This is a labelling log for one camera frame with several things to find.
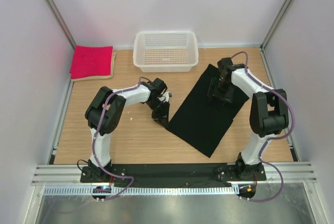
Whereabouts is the black t-shirt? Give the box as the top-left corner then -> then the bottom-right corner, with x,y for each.
166,64 -> 249,158

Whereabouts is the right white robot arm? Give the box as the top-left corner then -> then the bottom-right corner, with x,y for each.
207,57 -> 289,180

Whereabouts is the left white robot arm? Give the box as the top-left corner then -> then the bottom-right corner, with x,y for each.
85,77 -> 172,176

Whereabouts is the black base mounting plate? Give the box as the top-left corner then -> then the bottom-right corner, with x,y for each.
79,163 -> 267,188

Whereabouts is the white perforated plastic basket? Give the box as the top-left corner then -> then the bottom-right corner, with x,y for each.
133,31 -> 199,73

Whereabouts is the folded beige t-shirt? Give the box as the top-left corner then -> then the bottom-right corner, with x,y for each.
71,53 -> 116,82

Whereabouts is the folded pink t-shirt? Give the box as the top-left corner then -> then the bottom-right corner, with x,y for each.
69,45 -> 113,81

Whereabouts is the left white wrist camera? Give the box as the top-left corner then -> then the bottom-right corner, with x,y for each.
163,91 -> 172,101

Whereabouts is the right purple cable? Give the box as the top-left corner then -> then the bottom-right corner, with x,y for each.
231,51 -> 297,203

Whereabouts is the white slotted cable duct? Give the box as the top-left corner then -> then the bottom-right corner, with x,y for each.
44,185 -> 239,196

